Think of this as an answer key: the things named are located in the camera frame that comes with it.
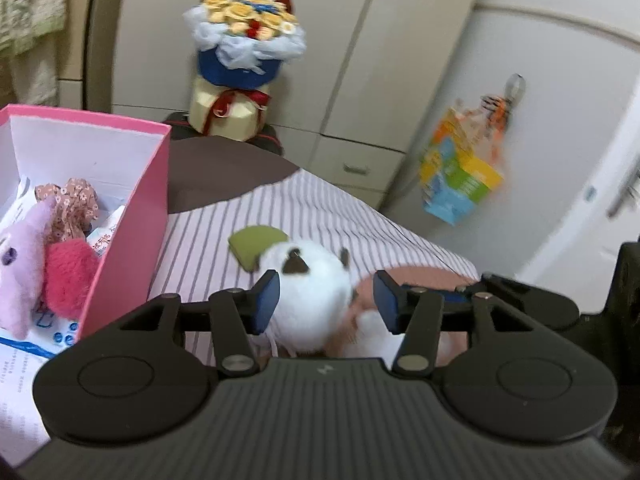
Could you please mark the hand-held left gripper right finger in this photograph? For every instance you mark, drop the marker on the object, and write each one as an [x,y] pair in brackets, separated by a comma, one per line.
[385,302]

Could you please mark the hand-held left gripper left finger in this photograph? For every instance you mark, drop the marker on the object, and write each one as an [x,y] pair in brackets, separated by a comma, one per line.
[267,302]

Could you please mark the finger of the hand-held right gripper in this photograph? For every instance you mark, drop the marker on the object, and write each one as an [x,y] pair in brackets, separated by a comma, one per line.
[540,305]

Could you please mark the white plush toy green leaf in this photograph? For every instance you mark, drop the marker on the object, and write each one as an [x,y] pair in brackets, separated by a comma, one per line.
[310,285]

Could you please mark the pink brown plush toy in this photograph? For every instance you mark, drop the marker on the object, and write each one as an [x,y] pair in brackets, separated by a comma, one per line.
[430,277]

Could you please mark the pink cardboard box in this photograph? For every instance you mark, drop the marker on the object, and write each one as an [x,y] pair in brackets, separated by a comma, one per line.
[135,220]

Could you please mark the pink fluffy plush ball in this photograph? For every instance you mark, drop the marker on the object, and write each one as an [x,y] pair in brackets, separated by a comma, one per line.
[70,280]

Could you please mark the pink floral scrunchie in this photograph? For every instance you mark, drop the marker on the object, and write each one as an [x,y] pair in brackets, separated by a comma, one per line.
[75,200]

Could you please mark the purple plush toy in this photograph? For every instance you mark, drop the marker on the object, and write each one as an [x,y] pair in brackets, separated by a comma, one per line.
[25,265]

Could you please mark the brown cloth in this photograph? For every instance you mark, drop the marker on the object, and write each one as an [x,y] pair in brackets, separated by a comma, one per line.
[220,175]

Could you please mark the colourful hanging bag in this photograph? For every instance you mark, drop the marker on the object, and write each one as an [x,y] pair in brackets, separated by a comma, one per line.
[460,175]

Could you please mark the white door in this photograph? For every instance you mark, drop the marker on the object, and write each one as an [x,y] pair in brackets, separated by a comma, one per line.
[560,135]

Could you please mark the white printed packet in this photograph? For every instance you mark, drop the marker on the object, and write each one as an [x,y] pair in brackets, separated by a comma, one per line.
[105,232]

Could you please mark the white printed paper sheet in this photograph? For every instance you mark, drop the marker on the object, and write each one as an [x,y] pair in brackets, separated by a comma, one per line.
[30,340]

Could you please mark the plush bouquet with blue wrap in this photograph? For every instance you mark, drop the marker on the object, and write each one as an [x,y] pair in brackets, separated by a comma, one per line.
[240,60]

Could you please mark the white wardrobe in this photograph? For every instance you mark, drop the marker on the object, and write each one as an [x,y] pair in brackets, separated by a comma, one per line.
[350,60]

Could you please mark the hanging cream green pajamas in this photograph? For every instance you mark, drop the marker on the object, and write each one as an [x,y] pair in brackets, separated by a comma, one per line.
[27,10]

